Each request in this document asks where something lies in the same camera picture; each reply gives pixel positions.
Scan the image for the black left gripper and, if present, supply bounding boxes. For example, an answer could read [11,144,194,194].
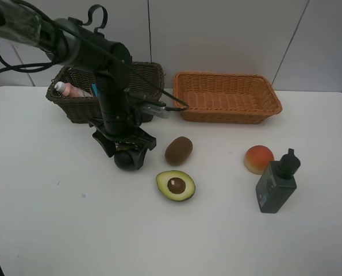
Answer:
[89,119,156,170]

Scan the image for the dark purple mangosteen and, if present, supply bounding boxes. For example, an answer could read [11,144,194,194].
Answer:
[114,146,139,171]

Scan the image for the brown kiwi fruit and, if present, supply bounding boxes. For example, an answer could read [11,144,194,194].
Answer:
[164,136,193,166]

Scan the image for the half avocado with pit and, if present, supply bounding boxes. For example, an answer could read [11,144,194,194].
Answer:
[156,170,196,202]

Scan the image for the black whiteboard eraser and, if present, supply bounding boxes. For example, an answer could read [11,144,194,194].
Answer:
[91,83,98,97]

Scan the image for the pink liquid bottle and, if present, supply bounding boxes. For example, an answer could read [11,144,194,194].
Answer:
[54,82,93,98]

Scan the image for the orange peach fruit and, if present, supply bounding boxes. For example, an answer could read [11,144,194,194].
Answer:
[244,145,274,175]

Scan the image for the dark green pump bottle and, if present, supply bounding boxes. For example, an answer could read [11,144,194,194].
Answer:
[255,148,301,214]

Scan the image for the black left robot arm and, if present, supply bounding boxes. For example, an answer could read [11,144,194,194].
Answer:
[0,1,156,171]

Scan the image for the dark brown wicker basket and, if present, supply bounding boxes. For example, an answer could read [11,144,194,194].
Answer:
[45,61,166,125]

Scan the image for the orange wicker basket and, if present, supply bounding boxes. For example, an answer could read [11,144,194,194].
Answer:
[173,72,282,124]

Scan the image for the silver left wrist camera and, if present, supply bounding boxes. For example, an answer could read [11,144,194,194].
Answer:
[140,102,170,118]

